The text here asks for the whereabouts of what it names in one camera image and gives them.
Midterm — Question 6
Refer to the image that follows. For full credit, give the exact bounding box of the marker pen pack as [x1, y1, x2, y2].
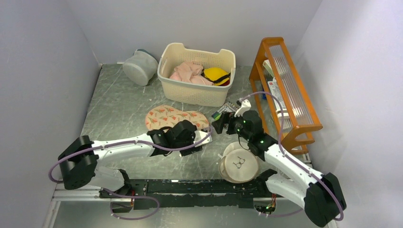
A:
[211, 101, 240, 120]

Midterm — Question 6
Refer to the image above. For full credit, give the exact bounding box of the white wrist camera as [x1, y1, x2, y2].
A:
[194, 130, 213, 147]
[234, 99, 251, 117]

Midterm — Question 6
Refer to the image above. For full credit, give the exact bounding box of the yellow black cloth in basket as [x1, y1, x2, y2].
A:
[201, 67, 231, 86]

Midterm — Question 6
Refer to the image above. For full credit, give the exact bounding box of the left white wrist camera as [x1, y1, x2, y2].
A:
[194, 130, 213, 147]

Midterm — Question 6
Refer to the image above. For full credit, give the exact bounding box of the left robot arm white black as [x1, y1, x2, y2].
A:
[57, 120, 212, 198]

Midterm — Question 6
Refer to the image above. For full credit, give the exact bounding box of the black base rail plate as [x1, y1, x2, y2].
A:
[99, 179, 273, 212]

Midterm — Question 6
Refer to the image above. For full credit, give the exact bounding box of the cream plastic laundry basket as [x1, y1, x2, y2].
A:
[157, 43, 236, 107]

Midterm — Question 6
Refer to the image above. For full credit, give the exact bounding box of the grey round mesh bag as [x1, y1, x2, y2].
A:
[122, 49, 158, 86]

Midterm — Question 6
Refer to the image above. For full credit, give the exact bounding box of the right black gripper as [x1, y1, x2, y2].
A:
[212, 109, 252, 142]

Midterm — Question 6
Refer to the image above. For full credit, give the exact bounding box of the pink cloth in basket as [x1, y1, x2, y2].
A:
[169, 62, 214, 86]

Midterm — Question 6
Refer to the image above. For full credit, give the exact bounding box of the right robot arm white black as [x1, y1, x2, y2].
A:
[212, 110, 346, 227]

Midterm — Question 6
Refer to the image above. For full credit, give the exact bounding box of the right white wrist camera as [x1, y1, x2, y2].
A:
[234, 99, 251, 117]

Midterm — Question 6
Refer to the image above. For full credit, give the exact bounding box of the white box in rack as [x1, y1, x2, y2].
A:
[268, 81, 287, 112]

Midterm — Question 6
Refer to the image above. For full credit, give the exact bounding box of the floral mesh laundry bag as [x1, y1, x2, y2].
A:
[145, 105, 210, 130]

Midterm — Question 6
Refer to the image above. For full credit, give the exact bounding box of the orange wooden rack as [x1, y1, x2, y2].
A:
[249, 37, 323, 155]

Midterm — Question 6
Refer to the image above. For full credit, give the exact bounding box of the beige round glasses pouch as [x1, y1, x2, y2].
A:
[218, 142, 259, 183]

